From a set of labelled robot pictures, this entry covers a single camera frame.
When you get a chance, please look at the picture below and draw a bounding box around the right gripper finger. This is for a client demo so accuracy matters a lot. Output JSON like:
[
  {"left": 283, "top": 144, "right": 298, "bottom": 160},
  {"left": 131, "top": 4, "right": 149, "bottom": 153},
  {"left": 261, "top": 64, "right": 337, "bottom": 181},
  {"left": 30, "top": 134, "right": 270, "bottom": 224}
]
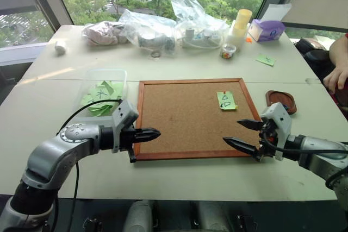
[
  {"left": 222, "top": 136, "right": 259, "bottom": 158},
  {"left": 237, "top": 118, "right": 264, "bottom": 132}
]

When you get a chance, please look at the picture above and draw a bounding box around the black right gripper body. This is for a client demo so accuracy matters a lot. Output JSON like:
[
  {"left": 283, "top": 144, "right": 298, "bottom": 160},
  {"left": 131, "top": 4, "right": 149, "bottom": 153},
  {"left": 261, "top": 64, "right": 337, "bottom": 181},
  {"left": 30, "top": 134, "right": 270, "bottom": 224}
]
[{"left": 253, "top": 118, "right": 278, "bottom": 162}]

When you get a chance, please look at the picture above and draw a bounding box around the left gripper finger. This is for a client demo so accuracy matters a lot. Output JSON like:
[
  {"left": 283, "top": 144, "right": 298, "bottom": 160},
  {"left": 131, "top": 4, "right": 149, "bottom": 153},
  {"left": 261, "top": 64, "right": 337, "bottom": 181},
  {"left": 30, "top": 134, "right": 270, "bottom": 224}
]
[
  {"left": 135, "top": 134, "right": 162, "bottom": 144},
  {"left": 135, "top": 127, "right": 162, "bottom": 137}
]

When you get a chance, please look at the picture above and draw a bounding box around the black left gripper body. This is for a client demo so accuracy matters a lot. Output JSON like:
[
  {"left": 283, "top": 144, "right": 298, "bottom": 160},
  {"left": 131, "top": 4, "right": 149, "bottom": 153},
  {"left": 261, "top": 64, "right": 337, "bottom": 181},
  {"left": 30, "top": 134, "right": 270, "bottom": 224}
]
[{"left": 119, "top": 127, "right": 138, "bottom": 164}]

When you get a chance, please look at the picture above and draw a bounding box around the green note with triangles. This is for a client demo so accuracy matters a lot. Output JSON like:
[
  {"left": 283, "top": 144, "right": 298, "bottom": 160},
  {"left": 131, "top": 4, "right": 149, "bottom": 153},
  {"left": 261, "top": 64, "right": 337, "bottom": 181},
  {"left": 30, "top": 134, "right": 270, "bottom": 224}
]
[{"left": 216, "top": 90, "right": 238, "bottom": 112}]

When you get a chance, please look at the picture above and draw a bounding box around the wood framed cork board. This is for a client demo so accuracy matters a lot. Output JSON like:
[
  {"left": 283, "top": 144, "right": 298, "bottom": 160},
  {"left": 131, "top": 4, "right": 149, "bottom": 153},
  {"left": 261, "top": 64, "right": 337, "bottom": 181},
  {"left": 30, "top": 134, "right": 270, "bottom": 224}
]
[{"left": 133, "top": 77, "right": 263, "bottom": 161}]

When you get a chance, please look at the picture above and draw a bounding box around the plain green note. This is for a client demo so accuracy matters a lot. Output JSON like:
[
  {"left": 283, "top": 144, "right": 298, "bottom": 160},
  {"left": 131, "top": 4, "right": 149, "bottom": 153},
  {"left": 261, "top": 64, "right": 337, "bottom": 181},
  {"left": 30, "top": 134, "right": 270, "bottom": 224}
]
[{"left": 88, "top": 103, "right": 114, "bottom": 117}]

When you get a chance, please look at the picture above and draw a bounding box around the green note with scribble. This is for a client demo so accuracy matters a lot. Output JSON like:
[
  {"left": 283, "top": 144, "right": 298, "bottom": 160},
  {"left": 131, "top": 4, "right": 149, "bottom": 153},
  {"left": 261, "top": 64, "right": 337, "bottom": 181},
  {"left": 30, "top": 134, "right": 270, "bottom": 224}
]
[{"left": 255, "top": 53, "right": 276, "bottom": 67}]

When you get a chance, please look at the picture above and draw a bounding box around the bystander bare hand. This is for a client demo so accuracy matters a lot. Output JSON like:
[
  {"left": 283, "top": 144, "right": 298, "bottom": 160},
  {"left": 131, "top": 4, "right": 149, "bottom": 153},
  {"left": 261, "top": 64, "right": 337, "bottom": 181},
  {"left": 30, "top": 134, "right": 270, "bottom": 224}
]
[{"left": 322, "top": 64, "right": 348, "bottom": 95}]

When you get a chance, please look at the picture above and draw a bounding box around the brown wooden dish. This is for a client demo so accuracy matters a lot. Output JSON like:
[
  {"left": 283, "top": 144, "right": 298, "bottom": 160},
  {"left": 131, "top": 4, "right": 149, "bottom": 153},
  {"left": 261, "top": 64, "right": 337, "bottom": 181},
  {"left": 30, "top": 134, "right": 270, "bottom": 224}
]
[{"left": 265, "top": 89, "right": 296, "bottom": 115}]

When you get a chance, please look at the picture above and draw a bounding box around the clear plastic container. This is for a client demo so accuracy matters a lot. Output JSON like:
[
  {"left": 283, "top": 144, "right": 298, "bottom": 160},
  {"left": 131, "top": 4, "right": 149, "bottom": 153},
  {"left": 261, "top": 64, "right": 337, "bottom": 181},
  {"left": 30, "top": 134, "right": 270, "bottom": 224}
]
[{"left": 78, "top": 68, "right": 128, "bottom": 118}]

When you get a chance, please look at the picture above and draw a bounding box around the small candy cup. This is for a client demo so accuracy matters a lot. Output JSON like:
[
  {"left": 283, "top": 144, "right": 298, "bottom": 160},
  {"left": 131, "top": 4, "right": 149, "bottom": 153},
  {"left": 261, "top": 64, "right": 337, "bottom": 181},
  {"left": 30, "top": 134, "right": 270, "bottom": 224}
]
[{"left": 220, "top": 43, "right": 238, "bottom": 60}]

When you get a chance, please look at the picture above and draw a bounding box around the grey rounded robot leg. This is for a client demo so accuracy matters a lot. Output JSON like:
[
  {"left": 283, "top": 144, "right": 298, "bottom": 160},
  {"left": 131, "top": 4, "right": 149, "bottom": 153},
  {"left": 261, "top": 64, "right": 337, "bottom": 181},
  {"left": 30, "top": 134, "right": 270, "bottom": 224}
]
[
  {"left": 127, "top": 200, "right": 153, "bottom": 232},
  {"left": 195, "top": 201, "right": 232, "bottom": 232}
]

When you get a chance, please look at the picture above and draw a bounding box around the black metal clasp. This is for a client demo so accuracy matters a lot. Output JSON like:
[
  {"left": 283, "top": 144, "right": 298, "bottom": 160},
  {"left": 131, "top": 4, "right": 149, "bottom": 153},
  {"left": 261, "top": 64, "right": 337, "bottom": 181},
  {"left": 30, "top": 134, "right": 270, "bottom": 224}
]
[
  {"left": 234, "top": 214, "right": 258, "bottom": 232},
  {"left": 82, "top": 216, "right": 103, "bottom": 232}
]

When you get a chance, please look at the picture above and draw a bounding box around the black bag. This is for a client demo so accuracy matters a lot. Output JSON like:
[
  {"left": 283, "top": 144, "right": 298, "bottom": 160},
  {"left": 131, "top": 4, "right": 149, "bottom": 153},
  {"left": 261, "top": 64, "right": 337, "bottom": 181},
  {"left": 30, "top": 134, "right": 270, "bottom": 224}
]
[{"left": 294, "top": 37, "right": 335, "bottom": 81}]

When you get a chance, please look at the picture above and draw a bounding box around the purple tissue box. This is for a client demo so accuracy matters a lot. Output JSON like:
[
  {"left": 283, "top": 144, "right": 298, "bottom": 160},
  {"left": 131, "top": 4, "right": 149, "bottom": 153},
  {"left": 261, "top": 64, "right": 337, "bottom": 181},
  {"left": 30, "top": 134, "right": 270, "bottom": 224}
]
[{"left": 247, "top": 18, "right": 287, "bottom": 43}]

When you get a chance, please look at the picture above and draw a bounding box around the plastic bag with grey contents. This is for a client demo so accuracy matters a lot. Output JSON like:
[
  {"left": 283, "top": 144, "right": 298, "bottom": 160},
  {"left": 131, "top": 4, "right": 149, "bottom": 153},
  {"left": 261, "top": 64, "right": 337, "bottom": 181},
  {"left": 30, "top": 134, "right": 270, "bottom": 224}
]
[{"left": 119, "top": 9, "right": 178, "bottom": 59}]

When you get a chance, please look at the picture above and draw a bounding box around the pale yellow cup stack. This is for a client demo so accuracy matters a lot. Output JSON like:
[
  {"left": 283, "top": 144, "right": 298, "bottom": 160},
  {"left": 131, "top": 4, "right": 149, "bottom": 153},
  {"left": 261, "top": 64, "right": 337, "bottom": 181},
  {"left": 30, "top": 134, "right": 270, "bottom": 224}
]
[{"left": 231, "top": 9, "right": 253, "bottom": 37}]

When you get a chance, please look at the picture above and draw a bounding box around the plastic bag with pink contents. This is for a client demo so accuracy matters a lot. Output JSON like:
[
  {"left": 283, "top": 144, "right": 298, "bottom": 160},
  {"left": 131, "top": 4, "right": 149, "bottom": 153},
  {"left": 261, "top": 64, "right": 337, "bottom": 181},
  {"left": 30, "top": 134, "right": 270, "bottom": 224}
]
[{"left": 82, "top": 21, "right": 129, "bottom": 46}]

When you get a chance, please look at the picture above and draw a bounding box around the white tissue sheet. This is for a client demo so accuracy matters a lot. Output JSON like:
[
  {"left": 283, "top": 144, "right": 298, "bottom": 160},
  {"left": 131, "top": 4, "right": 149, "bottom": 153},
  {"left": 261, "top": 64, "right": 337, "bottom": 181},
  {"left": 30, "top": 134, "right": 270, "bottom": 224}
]
[{"left": 263, "top": 3, "right": 292, "bottom": 22}]

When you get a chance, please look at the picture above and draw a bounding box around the large clear plastic bag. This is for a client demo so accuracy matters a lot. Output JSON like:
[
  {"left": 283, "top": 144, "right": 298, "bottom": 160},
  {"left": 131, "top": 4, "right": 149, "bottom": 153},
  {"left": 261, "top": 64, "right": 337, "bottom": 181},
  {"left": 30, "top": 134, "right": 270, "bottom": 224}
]
[{"left": 170, "top": 0, "right": 231, "bottom": 51}]

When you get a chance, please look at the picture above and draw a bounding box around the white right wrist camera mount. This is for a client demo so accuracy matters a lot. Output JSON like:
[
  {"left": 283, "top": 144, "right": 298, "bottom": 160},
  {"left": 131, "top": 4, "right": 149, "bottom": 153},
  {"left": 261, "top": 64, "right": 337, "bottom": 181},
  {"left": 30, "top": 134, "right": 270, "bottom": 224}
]
[{"left": 260, "top": 102, "right": 293, "bottom": 161}]

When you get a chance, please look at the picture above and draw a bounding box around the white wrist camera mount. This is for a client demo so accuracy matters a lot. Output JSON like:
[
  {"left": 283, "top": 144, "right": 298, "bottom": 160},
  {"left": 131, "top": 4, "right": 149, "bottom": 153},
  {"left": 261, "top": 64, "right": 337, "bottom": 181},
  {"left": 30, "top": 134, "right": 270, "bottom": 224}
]
[
  {"left": 110, "top": 98, "right": 140, "bottom": 154},
  {"left": 260, "top": 102, "right": 293, "bottom": 161}
]

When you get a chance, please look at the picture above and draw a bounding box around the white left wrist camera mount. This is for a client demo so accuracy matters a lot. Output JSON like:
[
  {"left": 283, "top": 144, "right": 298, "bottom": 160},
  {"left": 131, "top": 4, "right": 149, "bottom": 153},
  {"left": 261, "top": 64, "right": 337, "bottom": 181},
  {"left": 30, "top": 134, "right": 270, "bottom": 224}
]
[{"left": 110, "top": 98, "right": 140, "bottom": 154}]

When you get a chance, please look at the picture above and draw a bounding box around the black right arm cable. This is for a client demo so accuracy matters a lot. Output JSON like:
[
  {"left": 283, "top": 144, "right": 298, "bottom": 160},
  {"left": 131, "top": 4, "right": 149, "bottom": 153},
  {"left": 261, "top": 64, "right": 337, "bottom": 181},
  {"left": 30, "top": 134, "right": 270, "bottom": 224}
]
[{"left": 268, "top": 141, "right": 348, "bottom": 190}]

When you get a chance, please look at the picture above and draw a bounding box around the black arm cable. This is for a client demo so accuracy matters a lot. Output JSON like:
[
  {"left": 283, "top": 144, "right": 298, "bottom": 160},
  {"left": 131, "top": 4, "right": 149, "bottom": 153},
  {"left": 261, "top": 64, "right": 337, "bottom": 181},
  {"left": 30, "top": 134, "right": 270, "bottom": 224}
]
[
  {"left": 55, "top": 99, "right": 123, "bottom": 200},
  {"left": 268, "top": 141, "right": 348, "bottom": 190}
]

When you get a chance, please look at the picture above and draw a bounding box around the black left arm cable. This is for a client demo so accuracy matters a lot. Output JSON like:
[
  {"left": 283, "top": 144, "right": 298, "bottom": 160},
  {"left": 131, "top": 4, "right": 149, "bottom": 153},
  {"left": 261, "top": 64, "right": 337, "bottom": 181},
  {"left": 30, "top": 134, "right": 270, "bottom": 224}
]
[{"left": 55, "top": 99, "right": 123, "bottom": 200}]

